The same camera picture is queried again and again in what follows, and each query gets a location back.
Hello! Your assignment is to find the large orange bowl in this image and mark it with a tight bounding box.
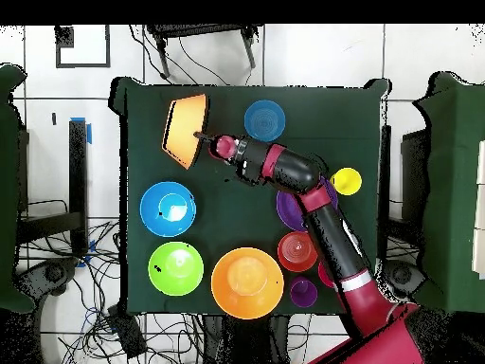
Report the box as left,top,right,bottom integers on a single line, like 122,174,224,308
161,93,209,171
210,246,285,320

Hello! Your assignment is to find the small translucent blue bowl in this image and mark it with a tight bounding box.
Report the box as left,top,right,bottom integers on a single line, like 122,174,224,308
242,99,287,144

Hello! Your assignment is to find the opaque blue bowl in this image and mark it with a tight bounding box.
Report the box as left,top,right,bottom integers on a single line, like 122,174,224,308
138,180,197,239

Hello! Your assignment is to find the dark green tablecloth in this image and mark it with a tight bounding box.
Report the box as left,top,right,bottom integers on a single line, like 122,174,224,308
109,74,391,318

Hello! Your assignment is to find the wide purple bowl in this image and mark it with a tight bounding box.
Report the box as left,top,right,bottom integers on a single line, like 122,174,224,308
275,177,339,233

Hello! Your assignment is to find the black metal stand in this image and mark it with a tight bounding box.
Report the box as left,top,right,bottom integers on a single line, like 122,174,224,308
145,24,262,79

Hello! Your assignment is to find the yellow cup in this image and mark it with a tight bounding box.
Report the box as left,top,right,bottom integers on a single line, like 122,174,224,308
329,167,363,197

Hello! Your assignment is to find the small red-orange bowl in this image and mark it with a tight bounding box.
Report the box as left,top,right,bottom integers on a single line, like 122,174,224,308
277,230,318,274

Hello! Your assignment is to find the black beam with blue tape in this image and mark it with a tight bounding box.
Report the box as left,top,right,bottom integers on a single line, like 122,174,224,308
16,117,93,259

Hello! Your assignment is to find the green bowl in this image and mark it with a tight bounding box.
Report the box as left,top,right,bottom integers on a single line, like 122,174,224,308
147,241,205,298

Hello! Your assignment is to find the pink bowl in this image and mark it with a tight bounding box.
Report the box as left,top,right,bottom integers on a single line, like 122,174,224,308
316,261,336,289

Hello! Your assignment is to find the purple cup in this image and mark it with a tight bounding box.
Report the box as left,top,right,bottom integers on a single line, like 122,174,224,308
289,275,319,309

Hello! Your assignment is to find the neighbouring green table cloth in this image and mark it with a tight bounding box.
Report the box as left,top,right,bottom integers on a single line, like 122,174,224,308
0,64,37,314
410,71,485,314

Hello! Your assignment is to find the black power strip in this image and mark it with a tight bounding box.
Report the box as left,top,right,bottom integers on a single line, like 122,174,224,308
106,304,148,359

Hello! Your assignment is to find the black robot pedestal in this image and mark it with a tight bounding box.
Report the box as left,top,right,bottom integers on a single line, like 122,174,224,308
200,314,293,364

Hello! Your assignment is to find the bundle of floor cables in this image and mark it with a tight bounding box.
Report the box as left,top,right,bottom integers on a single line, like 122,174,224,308
18,198,206,364

